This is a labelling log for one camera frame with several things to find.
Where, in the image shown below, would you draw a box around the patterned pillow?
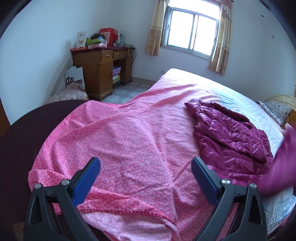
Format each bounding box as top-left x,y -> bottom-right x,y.
258,100 -> 292,126

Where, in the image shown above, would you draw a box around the white paper bag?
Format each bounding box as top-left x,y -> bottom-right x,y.
65,66 -> 85,89

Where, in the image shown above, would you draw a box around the red gift bag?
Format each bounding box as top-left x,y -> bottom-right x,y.
99,28 -> 119,47

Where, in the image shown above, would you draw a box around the green cloth on desk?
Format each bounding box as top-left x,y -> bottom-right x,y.
86,38 -> 101,46

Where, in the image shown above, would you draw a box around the wooden desk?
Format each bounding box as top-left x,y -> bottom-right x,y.
70,47 -> 135,100

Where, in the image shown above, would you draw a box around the white card box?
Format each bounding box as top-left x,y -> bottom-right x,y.
76,31 -> 86,48

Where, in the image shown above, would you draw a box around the magenta sleeved forearm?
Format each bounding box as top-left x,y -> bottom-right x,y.
257,122 -> 295,198

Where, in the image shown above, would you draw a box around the stacked boxes in desk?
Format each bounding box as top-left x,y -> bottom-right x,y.
112,66 -> 121,89

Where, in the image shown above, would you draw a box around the left beige curtain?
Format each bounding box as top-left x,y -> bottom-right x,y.
145,0 -> 169,57

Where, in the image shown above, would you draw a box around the beige curtain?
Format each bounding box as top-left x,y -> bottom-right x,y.
209,0 -> 233,76
145,0 -> 169,57

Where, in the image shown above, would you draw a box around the wooden headboard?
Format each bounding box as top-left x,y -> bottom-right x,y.
264,95 -> 295,125

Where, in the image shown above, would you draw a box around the right beige curtain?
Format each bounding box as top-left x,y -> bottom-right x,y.
209,0 -> 233,76

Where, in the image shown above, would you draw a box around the pink and blue bed sheet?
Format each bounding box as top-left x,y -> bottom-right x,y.
28,69 -> 283,240

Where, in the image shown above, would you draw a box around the window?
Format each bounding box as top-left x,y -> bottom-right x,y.
161,0 -> 221,59

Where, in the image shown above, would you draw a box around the pink quilted bundle on floor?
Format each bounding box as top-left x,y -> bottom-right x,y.
45,82 -> 89,104

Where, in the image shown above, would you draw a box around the magenta puffer jacket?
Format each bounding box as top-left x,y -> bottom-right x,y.
185,99 -> 274,186

